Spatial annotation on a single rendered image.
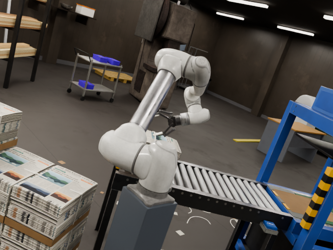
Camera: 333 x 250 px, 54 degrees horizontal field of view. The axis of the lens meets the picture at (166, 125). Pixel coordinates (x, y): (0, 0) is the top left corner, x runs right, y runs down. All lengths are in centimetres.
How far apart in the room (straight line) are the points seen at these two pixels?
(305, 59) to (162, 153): 1128
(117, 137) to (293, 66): 1138
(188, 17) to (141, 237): 692
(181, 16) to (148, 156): 668
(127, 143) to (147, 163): 14
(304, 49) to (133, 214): 1147
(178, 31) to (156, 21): 63
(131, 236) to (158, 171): 34
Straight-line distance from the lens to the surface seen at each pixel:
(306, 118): 284
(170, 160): 150
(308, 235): 254
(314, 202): 245
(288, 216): 265
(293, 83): 1259
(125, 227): 166
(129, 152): 154
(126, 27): 1142
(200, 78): 185
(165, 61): 184
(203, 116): 232
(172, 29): 796
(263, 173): 320
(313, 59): 1247
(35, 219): 180
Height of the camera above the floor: 174
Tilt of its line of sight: 14 degrees down
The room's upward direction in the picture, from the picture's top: 18 degrees clockwise
